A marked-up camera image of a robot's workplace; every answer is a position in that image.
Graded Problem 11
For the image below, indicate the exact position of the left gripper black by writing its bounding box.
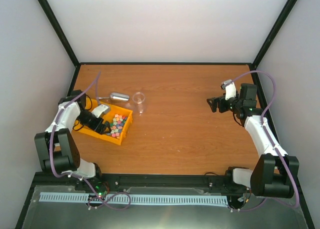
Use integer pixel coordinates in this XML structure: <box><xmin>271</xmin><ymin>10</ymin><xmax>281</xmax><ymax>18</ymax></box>
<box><xmin>76</xmin><ymin>110</ymin><xmax>112</xmax><ymax>136</ymax></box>

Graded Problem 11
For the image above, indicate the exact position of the yellow three-compartment bin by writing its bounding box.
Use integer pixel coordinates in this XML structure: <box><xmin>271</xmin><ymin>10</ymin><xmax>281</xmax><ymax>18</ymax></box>
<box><xmin>72</xmin><ymin>97</ymin><xmax>133</xmax><ymax>146</ymax></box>

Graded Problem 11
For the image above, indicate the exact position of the silver metal scoop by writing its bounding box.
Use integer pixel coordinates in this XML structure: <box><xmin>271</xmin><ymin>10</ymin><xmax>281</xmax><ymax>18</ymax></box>
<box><xmin>98</xmin><ymin>92</ymin><xmax>130</xmax><ymax>102</ymax></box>

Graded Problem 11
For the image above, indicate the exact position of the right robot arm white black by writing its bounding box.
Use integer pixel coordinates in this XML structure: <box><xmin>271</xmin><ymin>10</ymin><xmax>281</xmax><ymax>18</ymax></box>
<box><xmin>206</xmin><ymin>80</ymin><xmax>300</xmax><ymax>199</ymax></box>

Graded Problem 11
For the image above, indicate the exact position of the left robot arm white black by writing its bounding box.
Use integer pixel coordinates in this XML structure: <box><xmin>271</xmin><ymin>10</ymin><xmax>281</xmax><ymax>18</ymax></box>
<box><xmin>34</xmin><ymin>90</ymin><xmax>111</xmax><ymax>191</ymax></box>

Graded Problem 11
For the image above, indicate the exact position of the pile of star candies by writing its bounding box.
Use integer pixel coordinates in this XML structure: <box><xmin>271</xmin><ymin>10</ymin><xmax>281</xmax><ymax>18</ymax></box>
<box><xmin>106</xmin><ymin>114</ymin><xmax>128</xmax><ymax>139</ymax></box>

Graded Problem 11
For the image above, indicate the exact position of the clear plastic cup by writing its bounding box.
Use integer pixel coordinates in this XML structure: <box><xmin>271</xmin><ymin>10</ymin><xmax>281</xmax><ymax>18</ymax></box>
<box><xmin>132</xmin><ymin>91</ymin><xmax>146</xmax><ymax>105</ymax></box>

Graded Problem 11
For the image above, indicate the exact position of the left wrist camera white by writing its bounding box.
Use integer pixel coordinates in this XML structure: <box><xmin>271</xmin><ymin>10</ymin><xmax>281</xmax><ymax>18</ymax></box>
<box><xmin>91</xmin><ymin>104</ymin><xmax>111</xmax><ymax>118</ymax></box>

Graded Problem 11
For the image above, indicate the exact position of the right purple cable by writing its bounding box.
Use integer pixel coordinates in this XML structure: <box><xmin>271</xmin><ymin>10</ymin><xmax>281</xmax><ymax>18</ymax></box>
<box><xmin>226</xmin><ymin>70</ymin><xmax>301</xmax><ymax>213</ymax></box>

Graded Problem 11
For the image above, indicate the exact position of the purple cable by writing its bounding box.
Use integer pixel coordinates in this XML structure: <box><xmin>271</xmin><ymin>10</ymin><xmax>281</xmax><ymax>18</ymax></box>
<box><xmin>48</xmin><ymin>71</ymin><xmax>132</xmax><ymax>211</ymax></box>
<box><xmin>226</xmin><ymin>70</ymin><xmax>301</xmax><ymax>213</ymax></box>

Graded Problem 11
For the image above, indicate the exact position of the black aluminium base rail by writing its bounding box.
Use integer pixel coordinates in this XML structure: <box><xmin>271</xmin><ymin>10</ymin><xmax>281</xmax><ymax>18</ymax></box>
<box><xmin>32</xmin><ymin>171</ymin><xmax>253</xmax><ymax>192</ymax></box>

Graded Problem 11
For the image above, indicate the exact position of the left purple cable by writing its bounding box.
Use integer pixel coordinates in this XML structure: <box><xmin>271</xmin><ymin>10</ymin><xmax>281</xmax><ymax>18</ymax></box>
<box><xmin>48</xmin><ymin>71</ymin><xmax>132</xmax><ymax>211</ymax></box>

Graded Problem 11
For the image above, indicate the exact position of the light blue cable duct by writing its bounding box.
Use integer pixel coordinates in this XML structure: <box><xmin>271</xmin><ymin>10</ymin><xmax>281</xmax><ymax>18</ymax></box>
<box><xmin>38</xmin><ymin>192</ymin><xmax>228</xmax><ymax>207</ymax></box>

